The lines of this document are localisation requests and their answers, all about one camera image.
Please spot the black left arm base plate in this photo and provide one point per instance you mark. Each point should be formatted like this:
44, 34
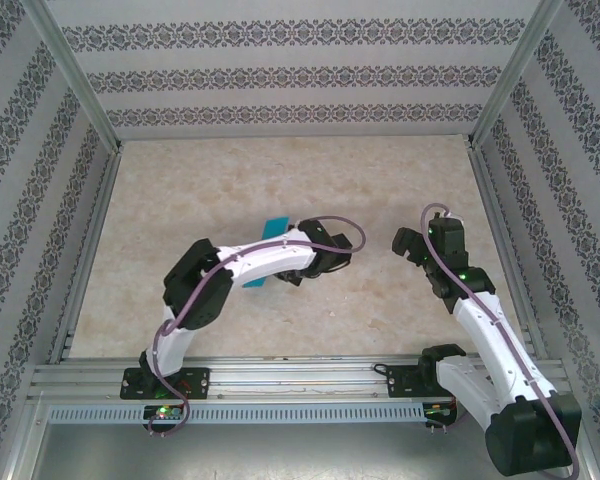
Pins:
197, 382

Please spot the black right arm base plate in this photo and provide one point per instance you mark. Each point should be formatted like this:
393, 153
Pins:
400, 382

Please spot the aluminium frame post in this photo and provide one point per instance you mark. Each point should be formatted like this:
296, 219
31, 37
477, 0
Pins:
77, 75
508, 75

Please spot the controller board with LEDs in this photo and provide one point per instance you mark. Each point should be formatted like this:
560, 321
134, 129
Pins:
437, 411

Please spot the grey metal panel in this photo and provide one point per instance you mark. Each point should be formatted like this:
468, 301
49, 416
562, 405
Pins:
300, 455

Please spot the aluminium table side rail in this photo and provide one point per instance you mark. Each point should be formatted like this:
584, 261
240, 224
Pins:
498, 215
89, 250

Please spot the long aluminium mounting rail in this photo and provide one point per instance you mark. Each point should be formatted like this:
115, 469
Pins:
300, 380

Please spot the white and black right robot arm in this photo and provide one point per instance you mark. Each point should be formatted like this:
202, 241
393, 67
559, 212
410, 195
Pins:
500, 350

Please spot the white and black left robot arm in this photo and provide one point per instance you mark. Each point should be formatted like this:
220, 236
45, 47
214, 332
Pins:
270, 260

